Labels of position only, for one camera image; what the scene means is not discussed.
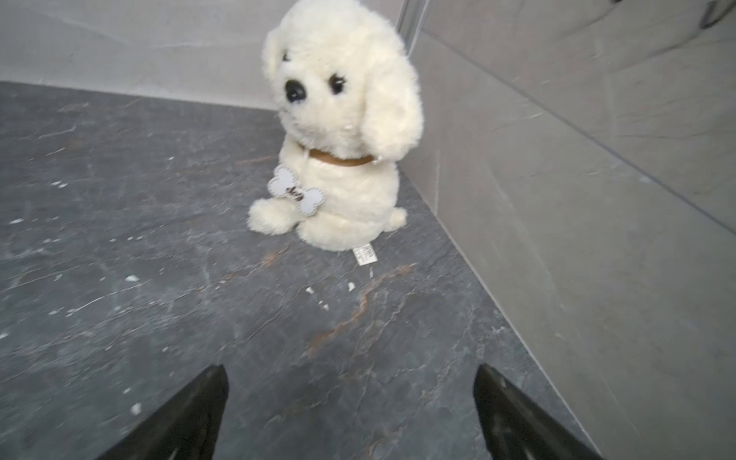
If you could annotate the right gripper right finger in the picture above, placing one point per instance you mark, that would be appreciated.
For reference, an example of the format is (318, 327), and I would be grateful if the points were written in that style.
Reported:
(515, 427)

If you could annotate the white plush dog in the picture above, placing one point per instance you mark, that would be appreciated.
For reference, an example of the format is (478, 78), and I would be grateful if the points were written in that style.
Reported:
(349, 101)

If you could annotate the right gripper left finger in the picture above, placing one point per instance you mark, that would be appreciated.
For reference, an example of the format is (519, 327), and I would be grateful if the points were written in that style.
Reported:
(186, 427)

